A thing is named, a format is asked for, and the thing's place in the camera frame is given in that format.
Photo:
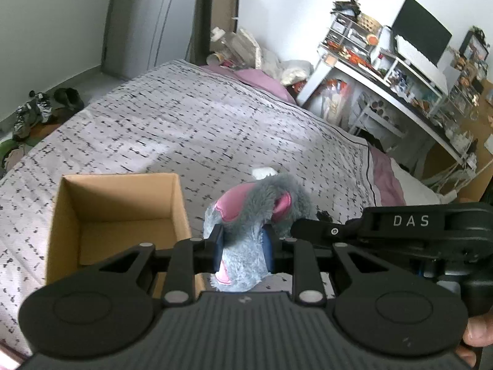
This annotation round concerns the shoes on floor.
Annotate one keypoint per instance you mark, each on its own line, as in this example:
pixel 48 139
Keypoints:
pixel 45 109

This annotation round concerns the white desk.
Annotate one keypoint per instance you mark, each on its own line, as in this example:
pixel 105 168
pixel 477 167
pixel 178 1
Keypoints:
pixel 328 62

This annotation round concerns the person's right hand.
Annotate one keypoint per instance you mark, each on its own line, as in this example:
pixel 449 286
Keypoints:
pixel 478 333

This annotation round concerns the open cardboard box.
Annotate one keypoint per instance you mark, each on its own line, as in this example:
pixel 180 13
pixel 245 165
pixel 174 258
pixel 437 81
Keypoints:
pixel 99 216

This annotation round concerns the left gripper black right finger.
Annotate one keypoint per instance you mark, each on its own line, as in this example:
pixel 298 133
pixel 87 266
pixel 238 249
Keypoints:
pixel 307 254

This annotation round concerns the clear plastic bottle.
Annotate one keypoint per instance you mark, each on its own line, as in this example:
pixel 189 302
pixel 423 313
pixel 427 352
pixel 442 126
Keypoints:
pixel 221 39

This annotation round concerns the black computer monitor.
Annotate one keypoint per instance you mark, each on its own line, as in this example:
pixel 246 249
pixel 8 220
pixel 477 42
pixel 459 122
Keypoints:
pixel 421 29

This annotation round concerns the grey pink plush toy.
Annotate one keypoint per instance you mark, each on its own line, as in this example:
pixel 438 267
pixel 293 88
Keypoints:
pixel 277 200

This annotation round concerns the white black patterned bedspread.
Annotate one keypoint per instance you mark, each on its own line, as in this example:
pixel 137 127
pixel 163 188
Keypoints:
pixel 210 129

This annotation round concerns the brown framed board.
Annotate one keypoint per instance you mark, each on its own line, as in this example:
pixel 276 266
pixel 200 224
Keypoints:
pixel 208 15

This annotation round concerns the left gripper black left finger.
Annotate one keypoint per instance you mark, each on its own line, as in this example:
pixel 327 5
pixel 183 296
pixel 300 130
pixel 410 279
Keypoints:
pixel 180 264

